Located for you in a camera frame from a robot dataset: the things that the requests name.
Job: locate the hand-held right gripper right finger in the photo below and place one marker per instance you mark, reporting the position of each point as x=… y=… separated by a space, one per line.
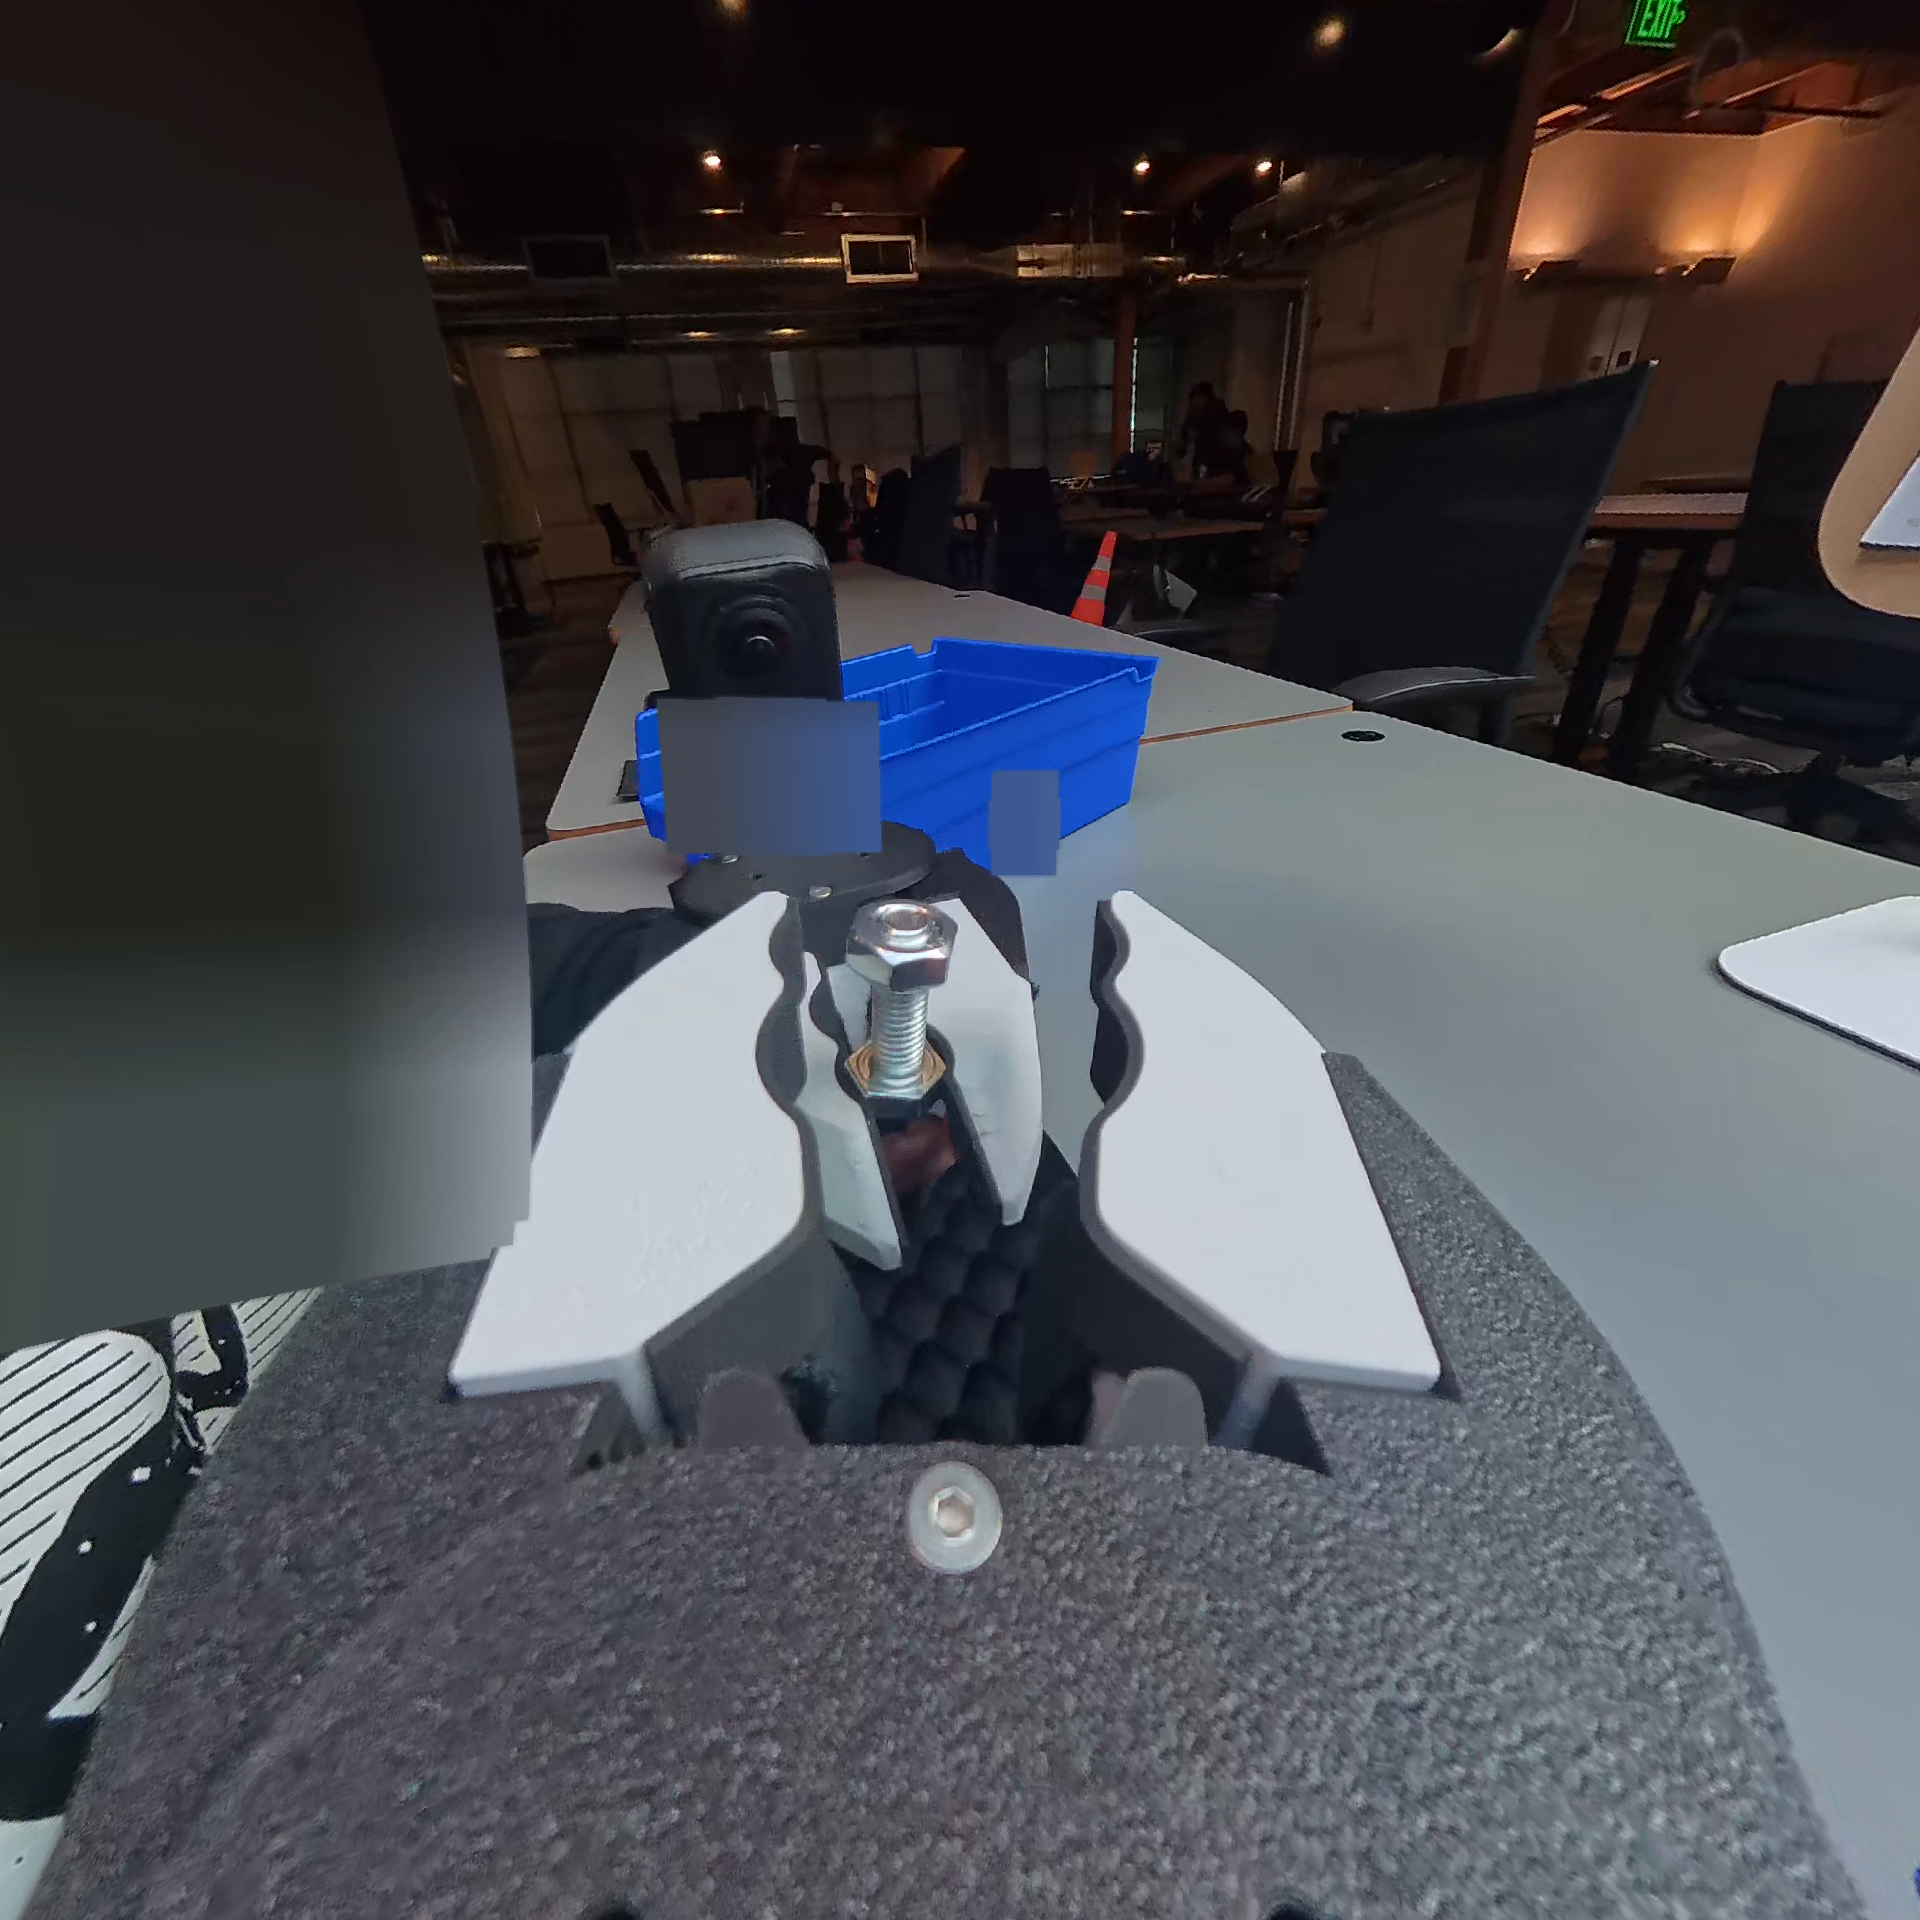
x=1245 y=1186

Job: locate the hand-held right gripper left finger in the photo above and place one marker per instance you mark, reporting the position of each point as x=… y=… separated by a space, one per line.
x=674 y=1154

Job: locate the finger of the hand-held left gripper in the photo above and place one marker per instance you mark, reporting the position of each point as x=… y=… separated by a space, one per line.
x=998 y=1065
x=858 y=1186

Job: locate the steel hex bolt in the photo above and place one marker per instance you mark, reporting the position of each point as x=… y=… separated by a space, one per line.
x=896 y=1028

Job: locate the blue plastic bin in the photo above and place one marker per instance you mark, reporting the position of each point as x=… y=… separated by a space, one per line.
x=1021 y=705

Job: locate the person's left hand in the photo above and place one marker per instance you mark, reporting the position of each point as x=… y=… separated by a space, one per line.
x=907 y=1154

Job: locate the orange traffic cone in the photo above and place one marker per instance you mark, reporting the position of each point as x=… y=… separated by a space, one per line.
x=1105 y=583

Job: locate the person's patterned trousers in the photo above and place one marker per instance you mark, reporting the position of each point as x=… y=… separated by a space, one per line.
x=92 y=1440

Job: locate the black mesh office chair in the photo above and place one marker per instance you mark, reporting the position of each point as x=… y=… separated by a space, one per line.
x=1800 y=598
x=1442 y=508

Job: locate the wooden top desk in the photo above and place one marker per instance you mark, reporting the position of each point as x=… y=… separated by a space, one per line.
x=1665 y=508

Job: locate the printed instruction sheet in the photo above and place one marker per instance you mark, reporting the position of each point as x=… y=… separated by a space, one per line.
x=1899 y=518

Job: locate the green exit sign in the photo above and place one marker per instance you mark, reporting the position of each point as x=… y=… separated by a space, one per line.
x=1656 y=18

